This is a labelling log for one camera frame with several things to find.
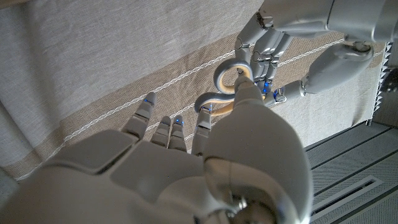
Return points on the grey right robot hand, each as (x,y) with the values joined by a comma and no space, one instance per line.
(149,174)

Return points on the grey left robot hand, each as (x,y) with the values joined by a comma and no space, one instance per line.
(335,65)

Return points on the grey orange scissors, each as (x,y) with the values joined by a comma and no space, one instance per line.
(222,67)

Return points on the beige striped curtain backdrop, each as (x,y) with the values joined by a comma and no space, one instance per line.
(93,46)

